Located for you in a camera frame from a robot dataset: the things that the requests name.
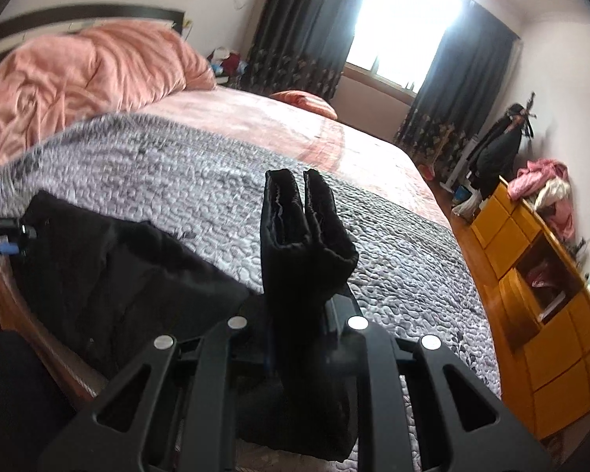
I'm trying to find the pink clothes pile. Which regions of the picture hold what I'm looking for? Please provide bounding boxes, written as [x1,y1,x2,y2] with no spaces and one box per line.
[507,159,575,242]

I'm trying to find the pink pillow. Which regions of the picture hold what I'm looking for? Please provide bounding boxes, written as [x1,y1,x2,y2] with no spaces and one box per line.
[271,90,337,120]

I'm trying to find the orange-pink bed sheet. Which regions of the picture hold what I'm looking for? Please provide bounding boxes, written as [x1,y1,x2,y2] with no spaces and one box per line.
[141,87,450,228]

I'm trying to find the dark wooden headboard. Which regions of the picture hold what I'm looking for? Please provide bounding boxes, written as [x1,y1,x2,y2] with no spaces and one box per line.
[0,3,184,54]

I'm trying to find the pink comforter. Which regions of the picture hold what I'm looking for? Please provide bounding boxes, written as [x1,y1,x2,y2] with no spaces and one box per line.
[0,19,216,166]

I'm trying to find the dark curtain right panel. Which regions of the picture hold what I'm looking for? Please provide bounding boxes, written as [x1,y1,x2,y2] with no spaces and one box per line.
[393,0,518,179]

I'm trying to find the black pants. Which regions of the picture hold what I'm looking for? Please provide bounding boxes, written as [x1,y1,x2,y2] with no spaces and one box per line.
[11,170,359,461]

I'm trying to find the coat rack with dark clothes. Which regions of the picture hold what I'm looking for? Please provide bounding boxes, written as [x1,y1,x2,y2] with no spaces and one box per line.
[468,93,536,199]

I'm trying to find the dark curtain panel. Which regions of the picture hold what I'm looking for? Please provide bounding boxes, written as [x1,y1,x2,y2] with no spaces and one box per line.
[241,0,362,101]
[393,0,518,179]

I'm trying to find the dark curtain left panel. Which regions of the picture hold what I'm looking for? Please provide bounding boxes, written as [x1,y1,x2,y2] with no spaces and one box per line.
[241,0,362,101]

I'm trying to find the nightstand clutter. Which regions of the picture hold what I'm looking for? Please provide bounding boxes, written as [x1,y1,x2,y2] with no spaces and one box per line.
[208,47,247,87]

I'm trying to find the grey quilted bedspread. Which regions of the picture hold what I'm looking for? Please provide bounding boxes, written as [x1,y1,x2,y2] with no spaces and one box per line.
[0,114,501,392]

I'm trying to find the yellow wooden cabinet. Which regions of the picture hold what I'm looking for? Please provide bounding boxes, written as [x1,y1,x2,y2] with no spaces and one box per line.
[470,182,590,440]

